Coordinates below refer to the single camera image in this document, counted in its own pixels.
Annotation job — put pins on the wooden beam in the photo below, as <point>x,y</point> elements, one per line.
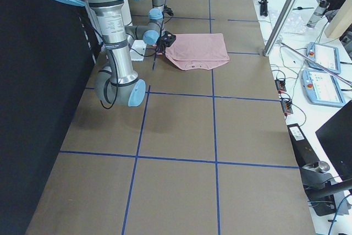
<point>342,19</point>

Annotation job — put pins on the black monitor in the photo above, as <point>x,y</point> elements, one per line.
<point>335,139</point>

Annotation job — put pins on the black box with label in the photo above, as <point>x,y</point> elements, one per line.
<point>303,150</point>

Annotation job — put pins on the white pedestal column base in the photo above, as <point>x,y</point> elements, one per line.
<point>137,50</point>

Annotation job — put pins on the far blue teach pendant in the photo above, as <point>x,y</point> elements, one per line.
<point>325,55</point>

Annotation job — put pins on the near blue teach pendant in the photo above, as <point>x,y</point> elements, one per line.
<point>322,89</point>

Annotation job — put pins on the upper orange connector block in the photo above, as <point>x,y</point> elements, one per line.
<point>280,85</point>

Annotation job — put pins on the clear plastic bag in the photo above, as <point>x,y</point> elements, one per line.
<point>293,25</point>

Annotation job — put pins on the lower orange connector block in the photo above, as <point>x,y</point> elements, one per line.
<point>286,105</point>

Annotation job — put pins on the blue teach pendant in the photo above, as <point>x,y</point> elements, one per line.
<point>325,55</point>
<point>322,89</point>

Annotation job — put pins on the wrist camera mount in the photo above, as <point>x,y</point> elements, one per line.
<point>168,11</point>
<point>167,39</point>

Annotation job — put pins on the aluminium frame post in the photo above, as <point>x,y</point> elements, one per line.
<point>274,36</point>

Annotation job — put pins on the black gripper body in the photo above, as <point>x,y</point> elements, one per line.
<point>161,45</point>

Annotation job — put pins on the orange connector block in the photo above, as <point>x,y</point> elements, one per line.
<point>280,85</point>
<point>286,105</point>

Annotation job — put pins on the black folded tripod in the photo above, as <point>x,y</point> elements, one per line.
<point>263,8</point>

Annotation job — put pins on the pink Snoopy t-shirt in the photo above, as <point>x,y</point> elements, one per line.
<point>198,51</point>

